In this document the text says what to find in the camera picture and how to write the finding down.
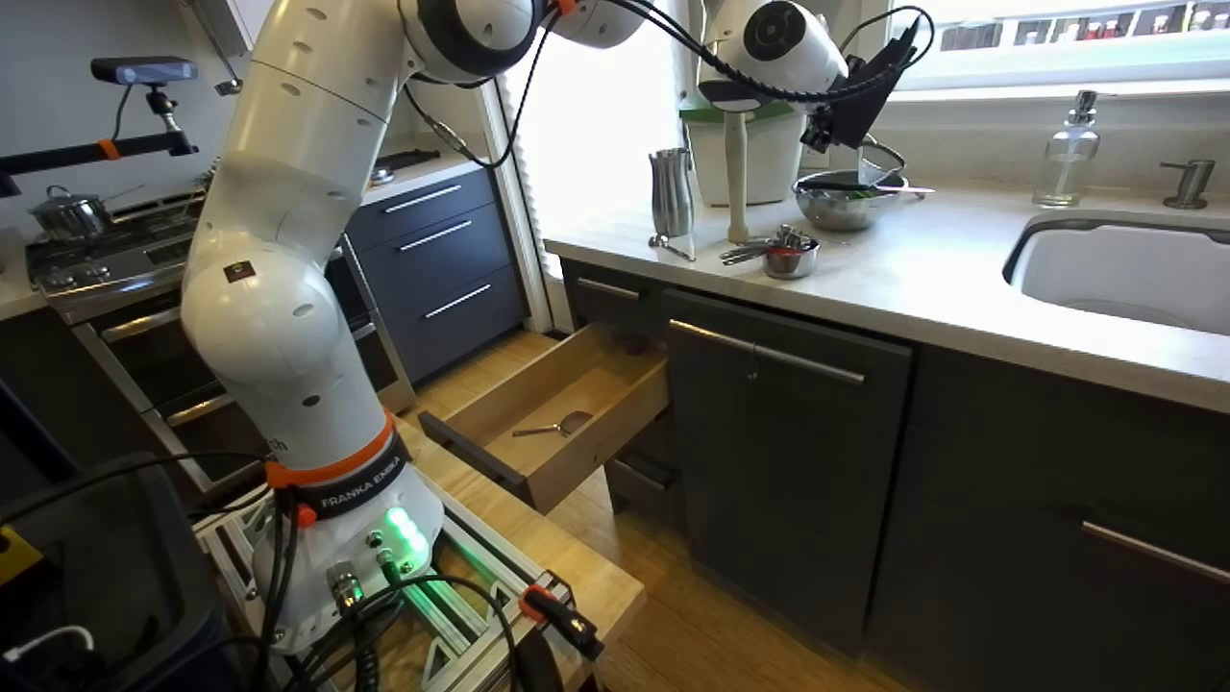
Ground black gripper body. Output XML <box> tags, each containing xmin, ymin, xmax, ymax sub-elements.
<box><xmin>821</xmin><ymin>14</ymin><xmax>929</xmax><ymax>130</ymax></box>

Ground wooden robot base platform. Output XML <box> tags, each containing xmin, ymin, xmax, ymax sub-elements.
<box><xmin>397</xmin><ymin>414</ymin><xmax>644</xmax><ymax>649</ymax></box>

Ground silver metal bowl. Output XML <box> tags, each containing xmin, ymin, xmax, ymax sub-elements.
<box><xmin>791</xmin><ymin>164</ymin><xmax>911</xmax><ymax>237</ymax></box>

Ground silver tin cup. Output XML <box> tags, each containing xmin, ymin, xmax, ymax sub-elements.
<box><xmin>651</xmin><ymin>142</ymin><xmax>700</xmax><ymax>242</ymax></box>

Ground small dark object on counter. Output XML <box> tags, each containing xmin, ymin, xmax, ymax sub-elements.
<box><xmin>720</xmin><ymin>223</ymin><xmax>826</xmax><ymax>286</ymax></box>

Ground silver measuring spoons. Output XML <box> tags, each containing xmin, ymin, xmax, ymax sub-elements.
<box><xmin>644</xmin><ymin>231</ymin><xmax>700</xmax><ymax>267</ymax></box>

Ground clear glass soap dispenser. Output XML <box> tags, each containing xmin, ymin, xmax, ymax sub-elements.
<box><xmin>1030</xmin><ymin>89</ymin><xmax>1106</xmax><ymax>213</ymax></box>

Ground dark small drawer front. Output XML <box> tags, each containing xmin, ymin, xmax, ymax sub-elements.
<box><xmin>561</xmin><ymin>256</ymin><xmax>669</xmax><ymax>345</ymax></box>

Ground white kitchen sink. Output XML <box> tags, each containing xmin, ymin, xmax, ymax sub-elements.
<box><xmin>1001</xmin><ymin>208</ymin><xmax>1230</xmax><ymax>337</ymax></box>

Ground blue grey drawer unit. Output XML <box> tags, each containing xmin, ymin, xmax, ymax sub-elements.
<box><xmin>340</xmin><ymin>164</ymin><xmax>532</xmax><ymax>390</ymax></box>

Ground open wooden drawer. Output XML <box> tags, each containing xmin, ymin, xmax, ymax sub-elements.
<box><xmin>420</xmin><ymin>318</ymin><xmax>673</xmax><ymax>515</ymax></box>

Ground dark sink cabinet door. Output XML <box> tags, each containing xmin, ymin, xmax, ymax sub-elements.
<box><xmin>866</xmin><ymin>344</ymin><xmax>1230</xmax><ymax>692</ymax></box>

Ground orange black clamp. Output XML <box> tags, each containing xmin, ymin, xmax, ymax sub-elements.
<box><xmin>515</xmin><ymin>568</ymin><xmax>609</xmax><ymax>667</ymax></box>

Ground black kitchen range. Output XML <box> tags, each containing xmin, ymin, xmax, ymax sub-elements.
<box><xmin>18</xmin><ymin>190</ymin><xmax>420</xmax><ymax>515</ymax></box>

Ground silver kettle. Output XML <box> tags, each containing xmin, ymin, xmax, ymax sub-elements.
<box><xmin>28</xmin><ymin>180</ymin><xmax>117</xmax><ymax>251</ymax></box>

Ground black storage bin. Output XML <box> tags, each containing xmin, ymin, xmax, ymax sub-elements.
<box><xmin>0</xmin><ymin>455</ymin><xmax>242</xmax><ymax>692</ymax></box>

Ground black handled utensil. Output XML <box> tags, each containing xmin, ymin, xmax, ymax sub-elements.
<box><xmin>798</xmin><ymin>176</ymin><xmax>942</xmax><ymax>203</ymax></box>

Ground black robot cable conduit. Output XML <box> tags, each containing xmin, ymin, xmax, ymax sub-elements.
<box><xmin>401</xmin><ymin>0</ymin><xmax>937</xmax><ymax>176</ymax></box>

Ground white window frame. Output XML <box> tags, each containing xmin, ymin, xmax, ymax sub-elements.
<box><xmin>881</xmin><ymin>0</ymin><xmax>1230</xmax><ymax>113</ymax></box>

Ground metal faucet handle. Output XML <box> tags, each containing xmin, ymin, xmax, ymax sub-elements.
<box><xmin>1157</xmin><ymin>155</ymin><xmax>1224</xmax><ymax>215</ymax></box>

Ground grey camera on stand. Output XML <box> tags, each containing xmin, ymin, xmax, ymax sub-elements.
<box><xmin>0</xmin><ymin>53</ymin><xmax>204</xmax><ymax>199</ymax></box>

